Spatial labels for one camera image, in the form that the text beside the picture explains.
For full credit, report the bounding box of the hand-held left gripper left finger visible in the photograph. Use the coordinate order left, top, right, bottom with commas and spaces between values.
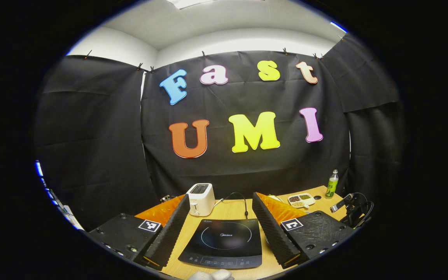
86, 194, 191, 271

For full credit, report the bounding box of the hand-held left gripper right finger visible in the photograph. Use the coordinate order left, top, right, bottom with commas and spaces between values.
252, 192, 359, 270

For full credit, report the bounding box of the black induction cooktop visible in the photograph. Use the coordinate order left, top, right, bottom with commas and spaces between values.
178, 219, 263, 270

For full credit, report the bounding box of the white toaster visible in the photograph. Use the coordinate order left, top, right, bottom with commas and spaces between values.
185, 183, 215, 217

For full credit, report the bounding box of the white divided bean tray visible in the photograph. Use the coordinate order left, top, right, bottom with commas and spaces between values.
287, 193, 316, 209

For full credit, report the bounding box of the green drink bottle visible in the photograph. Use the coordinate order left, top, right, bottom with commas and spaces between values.
325, 169, 339, 199

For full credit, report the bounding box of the black power cable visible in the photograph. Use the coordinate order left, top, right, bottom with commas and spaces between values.
224, 192, 249, 219

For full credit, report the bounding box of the black device with cables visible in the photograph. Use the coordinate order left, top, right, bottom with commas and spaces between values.
330, 192, 375, 228

